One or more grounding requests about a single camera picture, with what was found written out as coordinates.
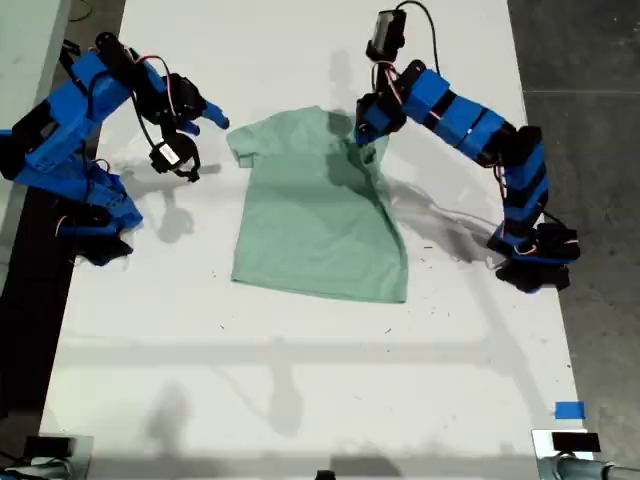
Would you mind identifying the grey metal tube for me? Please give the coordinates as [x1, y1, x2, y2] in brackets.
[542, 455, 640, 480]

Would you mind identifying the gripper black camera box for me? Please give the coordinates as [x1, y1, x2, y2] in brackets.
[372, 8, 407, 49]
[149, 143, 181, 175]

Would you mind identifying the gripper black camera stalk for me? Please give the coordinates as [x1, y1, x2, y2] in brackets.
[366, 43, 401, 81]
[171, 132, 202, 184]

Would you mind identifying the pale green T-shirt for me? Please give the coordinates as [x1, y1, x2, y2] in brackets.
[225, 105, 410, 305]

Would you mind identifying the black stand leg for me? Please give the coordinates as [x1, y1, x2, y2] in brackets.
[58, 40, 82, 76]

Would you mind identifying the gripper black camera cable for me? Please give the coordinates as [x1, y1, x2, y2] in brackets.
[130, 89, 159, 151]
[394, 0, 441, 76]

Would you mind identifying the pale grey side bench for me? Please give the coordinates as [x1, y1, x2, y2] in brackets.
[0, 0, 72, 294]

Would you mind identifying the small black box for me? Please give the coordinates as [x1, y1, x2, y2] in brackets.
[23, 436, 74, 456]
[551, 432, 601, 452]

